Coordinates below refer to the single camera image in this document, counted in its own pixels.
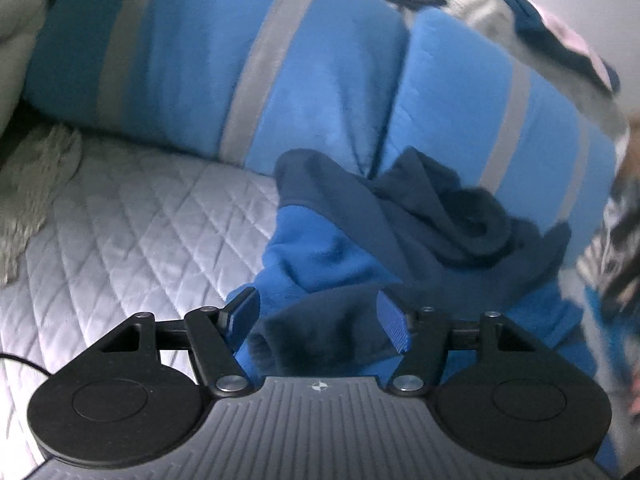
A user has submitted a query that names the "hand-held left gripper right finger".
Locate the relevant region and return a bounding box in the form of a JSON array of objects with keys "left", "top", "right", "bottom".
[{"left": 376, "top": 290, "right": 548, "bottom": 397}]

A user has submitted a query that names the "beige lace throw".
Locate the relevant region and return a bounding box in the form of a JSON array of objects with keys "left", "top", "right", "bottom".
[{"left": 0, "top": 124, "right": 84, "bottom": 287}]

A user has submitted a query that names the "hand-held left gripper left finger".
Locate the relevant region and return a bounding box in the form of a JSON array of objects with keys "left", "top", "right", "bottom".
[{"left": 92, "top": 287, "right": 262, "bottom": 395}]

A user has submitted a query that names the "blue fleece pullover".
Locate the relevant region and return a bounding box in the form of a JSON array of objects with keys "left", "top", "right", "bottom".
[{"left": 227, "top": 147, "right": 588, "bottom": 391}]

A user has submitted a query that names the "white quilted bedspread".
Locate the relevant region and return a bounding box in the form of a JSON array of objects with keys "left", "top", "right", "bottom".
[{"left": 0, "top": 135, "right": 281, "bottom": 480}]

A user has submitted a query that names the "navy pink cloth bag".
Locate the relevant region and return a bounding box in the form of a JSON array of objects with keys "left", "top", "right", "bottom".
[{"left": 457, "top": 0, "right": 621, "bottom": 98}]

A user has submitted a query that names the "turquoise cloth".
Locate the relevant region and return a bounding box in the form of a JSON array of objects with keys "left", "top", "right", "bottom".
[{"left": 585, "top": 285, "right": 640, "bottom": 403}]

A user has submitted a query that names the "blue grey-striped pillow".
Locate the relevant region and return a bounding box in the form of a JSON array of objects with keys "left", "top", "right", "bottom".
[
  {"left": 25, "top": 0, "right": 408, "bottom": 181},
  {"left": 370, "top": 7, "right": 618, "bottom": 231}
]

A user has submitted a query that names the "white black-striped cloth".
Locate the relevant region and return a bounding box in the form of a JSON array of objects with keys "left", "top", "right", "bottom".
[{"left": 577, "top": 185, "right": 640, "bottom": 321}]

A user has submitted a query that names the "black cable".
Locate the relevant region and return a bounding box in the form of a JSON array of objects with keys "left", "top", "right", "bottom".
[{"left": 0, "top": 354, "right": 52, "bottom": 377}]

